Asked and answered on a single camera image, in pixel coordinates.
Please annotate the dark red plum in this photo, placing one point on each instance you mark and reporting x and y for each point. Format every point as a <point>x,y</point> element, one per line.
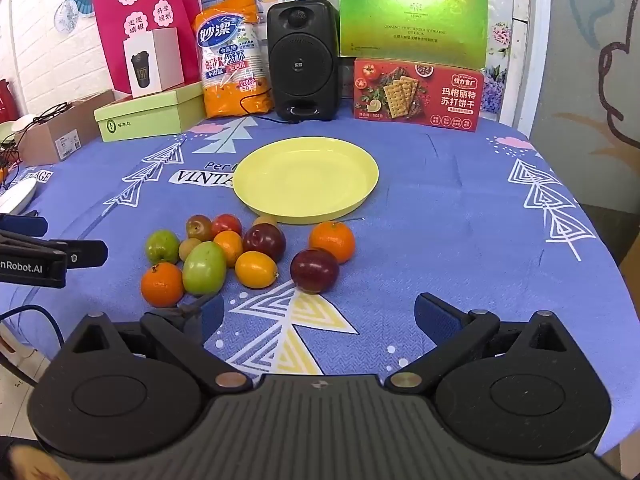
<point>314,270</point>
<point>264,242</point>

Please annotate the orange mandarin with stem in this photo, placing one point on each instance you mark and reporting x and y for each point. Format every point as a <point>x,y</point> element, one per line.
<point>332,241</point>

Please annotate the black speaker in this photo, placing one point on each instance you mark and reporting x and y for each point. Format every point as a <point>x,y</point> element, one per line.
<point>302,60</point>

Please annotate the yellow-orange cherry tomato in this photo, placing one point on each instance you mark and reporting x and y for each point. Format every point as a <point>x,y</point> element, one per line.
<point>256,269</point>

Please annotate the shiny green gift box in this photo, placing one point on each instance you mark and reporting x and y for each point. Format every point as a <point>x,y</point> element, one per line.
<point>410,10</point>

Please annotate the yellow plastic plate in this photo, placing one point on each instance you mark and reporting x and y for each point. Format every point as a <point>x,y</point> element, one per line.
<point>305,175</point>

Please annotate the white oval device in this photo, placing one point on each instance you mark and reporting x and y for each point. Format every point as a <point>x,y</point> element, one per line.
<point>17,197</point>

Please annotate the brown cardboard box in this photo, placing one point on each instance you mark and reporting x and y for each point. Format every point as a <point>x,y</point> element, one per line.
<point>50,145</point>

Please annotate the small orange kumquat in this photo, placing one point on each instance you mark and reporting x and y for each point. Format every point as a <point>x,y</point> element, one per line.
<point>229,247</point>

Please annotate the green apple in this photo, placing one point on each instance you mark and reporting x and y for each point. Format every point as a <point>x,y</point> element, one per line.
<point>162,246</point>

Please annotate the magenta paper bag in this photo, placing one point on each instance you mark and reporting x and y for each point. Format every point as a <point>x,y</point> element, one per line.
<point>110,40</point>

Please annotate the small round paper fan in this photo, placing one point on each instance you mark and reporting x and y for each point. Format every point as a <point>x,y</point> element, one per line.
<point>66,15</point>

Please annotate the orange paper cup pack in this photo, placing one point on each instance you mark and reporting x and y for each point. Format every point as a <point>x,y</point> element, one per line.
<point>235,100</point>

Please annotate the white cup box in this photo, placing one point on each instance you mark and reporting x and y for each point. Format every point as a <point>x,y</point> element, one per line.
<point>170,55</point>

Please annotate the brown longan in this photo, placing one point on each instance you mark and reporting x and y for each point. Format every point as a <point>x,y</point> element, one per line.
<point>264,220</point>
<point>190,249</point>

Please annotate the red cherry tomato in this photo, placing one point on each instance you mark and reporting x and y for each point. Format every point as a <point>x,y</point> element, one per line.
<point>226,225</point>

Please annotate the light green lidded box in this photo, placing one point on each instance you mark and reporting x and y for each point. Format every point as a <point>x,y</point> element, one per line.
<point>145,120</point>

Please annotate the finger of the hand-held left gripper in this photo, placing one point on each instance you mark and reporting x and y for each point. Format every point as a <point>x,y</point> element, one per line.
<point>25,224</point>
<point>85,252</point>

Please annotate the reddish brown jujube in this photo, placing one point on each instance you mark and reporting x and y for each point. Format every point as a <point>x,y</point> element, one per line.
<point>199,227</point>

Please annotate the white bowl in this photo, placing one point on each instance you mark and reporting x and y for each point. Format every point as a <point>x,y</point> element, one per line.
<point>17,124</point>

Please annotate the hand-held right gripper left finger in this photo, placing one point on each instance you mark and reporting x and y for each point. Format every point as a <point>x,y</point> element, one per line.
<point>212,311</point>

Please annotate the red cracker box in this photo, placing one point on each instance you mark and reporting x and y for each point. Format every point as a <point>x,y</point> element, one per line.
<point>450,105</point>

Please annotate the blue printed tablecloth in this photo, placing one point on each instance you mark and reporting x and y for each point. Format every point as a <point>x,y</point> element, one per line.
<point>450,240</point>

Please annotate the large green mango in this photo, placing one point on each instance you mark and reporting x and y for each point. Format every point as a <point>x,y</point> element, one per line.
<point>204,267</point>

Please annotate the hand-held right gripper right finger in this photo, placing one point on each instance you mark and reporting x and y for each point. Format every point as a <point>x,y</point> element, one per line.
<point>434,315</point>

